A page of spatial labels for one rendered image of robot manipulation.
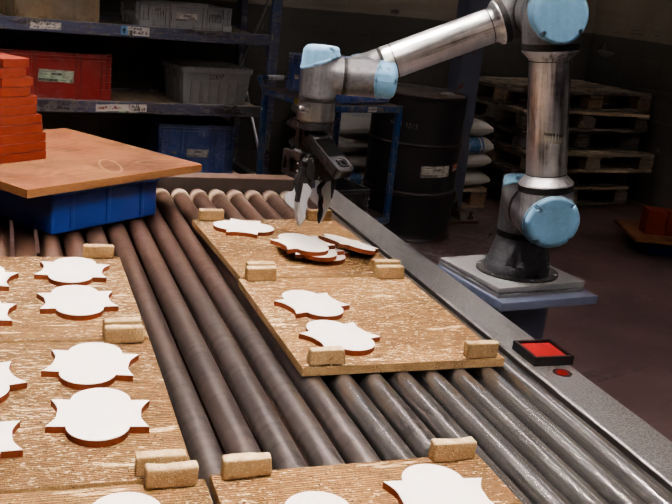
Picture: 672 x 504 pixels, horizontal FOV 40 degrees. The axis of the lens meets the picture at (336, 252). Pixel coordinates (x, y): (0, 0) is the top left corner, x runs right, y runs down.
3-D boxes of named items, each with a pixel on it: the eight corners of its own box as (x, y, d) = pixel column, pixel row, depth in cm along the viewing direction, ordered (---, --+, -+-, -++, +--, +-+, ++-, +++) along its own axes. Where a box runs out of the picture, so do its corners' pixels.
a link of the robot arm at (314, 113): (342, 103, 188) (311, 104, 183) (340, 126, 189) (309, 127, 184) (319, 97, 193) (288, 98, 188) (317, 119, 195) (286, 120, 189)
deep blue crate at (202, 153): (216, 168, 645) (219, 115, 634) (233, 182, 609) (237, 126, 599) (144, 167, 625) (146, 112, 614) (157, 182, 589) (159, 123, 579)
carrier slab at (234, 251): (332, 225, 228) (333, 219, 227) (404, 280, 192) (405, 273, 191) (191, 225, 215) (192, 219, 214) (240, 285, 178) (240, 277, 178)
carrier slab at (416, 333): (404, 283, 190) (405, 276, 189) (503, 366, 153) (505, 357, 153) (237, 286, 178) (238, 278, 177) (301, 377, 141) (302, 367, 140)
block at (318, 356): (342, 360, 145) (343, 344, 144) (346, 365, 143) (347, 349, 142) (305, 362, 143) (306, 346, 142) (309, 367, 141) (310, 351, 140)
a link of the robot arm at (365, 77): (392, 58, 194) (340, 53, 193) (400, 62, 184) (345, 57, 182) (387, 96, 197) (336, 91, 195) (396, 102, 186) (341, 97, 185)
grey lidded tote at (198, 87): (227, 97, 630) (230, 61, 623) (252, 106, 601) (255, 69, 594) (158, 95, 603) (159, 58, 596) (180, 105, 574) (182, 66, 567)
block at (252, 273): (274, 278, 179) (275, 264, 179) (277, 281, 178) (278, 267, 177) (243, 278, 177) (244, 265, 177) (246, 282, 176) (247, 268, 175)
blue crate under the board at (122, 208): (72, 188, 236) (73, 149, 233) (159, 215, 220) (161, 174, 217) (-37, 204, 211) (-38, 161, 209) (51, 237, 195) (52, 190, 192)
